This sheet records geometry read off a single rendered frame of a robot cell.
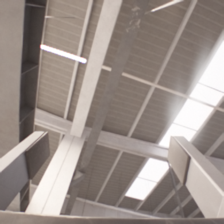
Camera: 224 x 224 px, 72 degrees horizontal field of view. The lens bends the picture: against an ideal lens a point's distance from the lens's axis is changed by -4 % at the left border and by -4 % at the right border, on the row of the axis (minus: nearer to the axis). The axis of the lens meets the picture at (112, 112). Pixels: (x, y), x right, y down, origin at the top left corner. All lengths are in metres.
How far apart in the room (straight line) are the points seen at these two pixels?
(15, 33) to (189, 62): 7.17
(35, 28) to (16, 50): 0.62
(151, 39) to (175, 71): 1.90
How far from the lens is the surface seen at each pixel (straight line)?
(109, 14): 5.66
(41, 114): 9.25
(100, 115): 4.84
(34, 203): 5.68
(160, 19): 7.49
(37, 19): 2.94
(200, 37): 8.21
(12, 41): 2.50
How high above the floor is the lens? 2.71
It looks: 60 degrees up
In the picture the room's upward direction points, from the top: 9 degrees clockwise
